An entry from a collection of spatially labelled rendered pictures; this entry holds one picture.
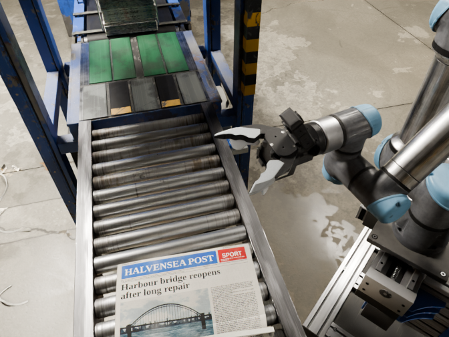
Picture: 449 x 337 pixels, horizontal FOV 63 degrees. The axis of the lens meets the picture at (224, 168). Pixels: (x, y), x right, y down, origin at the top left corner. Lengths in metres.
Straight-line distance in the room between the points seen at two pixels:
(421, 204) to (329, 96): 2.15
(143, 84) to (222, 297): 1.19
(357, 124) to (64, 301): 1.64
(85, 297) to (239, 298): 0.47
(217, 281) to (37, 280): 1.49
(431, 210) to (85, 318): 0.92
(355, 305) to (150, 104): 1.22
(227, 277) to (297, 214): 1.46
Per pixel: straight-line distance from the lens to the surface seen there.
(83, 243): 1.16
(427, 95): 0.99
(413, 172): 0.81
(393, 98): 3.30
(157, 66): 1.86
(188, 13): 3.94
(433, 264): 1.18
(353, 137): 0.80
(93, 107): 1.65
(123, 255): 1.10
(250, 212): 1.15
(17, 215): 2.46
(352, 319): 1.71
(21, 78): 1.52
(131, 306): 0.77
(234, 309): 0.75
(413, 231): 1.14
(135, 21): 2.18
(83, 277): 1.10
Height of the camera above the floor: 1.72
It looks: 46 degrees down
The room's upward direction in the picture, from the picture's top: straight up
